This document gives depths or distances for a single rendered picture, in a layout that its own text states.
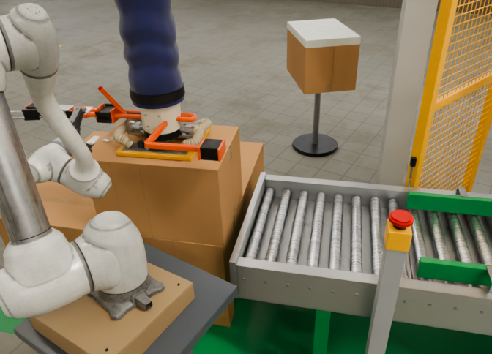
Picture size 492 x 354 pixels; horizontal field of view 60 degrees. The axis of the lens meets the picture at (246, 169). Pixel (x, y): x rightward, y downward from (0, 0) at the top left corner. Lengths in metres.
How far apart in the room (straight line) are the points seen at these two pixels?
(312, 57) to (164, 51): 1.67
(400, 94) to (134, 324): 2.00
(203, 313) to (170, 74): 0.90
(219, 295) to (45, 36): 0.91
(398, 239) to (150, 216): 1.08
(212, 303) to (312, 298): 0.53
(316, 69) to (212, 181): 1.71
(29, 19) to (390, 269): 1.22
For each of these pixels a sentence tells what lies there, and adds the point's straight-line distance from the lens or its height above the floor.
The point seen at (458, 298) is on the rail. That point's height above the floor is 0.58.
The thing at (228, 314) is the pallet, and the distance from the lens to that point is 2.25.
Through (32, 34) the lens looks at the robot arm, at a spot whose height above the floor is 1.59.
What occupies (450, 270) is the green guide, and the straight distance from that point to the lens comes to 1.86.
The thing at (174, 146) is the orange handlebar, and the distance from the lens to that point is 1.60.
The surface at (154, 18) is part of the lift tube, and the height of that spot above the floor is 1.50.
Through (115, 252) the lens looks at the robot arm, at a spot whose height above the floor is 1.03.
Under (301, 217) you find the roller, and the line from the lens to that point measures 2.08.
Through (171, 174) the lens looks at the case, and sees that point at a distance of 1.78.
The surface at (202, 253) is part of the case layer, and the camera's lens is 1.99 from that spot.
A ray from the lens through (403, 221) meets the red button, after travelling 1.32.
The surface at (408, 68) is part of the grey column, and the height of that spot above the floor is 1.01.
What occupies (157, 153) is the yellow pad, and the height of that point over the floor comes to 0.97.
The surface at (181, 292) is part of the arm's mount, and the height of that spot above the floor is 0.82.
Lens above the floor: 1.83
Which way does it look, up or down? 32 degrees down
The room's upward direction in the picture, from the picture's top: 2 degrees counter-clockwise
